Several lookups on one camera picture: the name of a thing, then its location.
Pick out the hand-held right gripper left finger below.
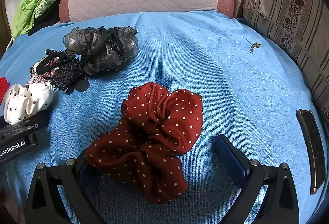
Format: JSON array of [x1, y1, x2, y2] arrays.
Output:
[[26, 151, 106, 224]]

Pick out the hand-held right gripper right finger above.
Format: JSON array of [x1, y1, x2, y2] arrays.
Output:
[[214, 134, 300, 224]]

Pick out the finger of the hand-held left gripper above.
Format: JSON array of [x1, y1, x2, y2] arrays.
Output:
[[8, 110, 51, 129]]

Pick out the white dotted scrunchie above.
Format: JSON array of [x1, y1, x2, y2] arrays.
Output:
[[2, 82, 54, 125]]

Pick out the plaid scrunchie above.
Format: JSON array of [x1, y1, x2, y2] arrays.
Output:
[[26, 59, 61, 88]]

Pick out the red box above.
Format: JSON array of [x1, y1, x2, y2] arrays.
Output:
[[0, 76, 10, 111]]

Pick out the dark floral scrunchie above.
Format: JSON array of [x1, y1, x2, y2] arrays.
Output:
[[50, 61, 90, 94]]

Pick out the red polka dot scrunchie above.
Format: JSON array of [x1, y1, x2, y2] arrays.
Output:
[[85, 82, 203, 204]]

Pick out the black organza scrunchie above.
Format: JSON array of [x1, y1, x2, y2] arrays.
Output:
[[63, 26, 140, 77]]

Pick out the black phone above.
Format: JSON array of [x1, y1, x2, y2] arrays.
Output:
[[296, 109, 326, 195]]

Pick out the blue blanket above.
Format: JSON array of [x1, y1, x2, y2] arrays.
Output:
[[0, 10, 327, 224]]

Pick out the striped floral pillow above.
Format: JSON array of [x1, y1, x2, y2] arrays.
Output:
[[243, 0, 329, 137]]

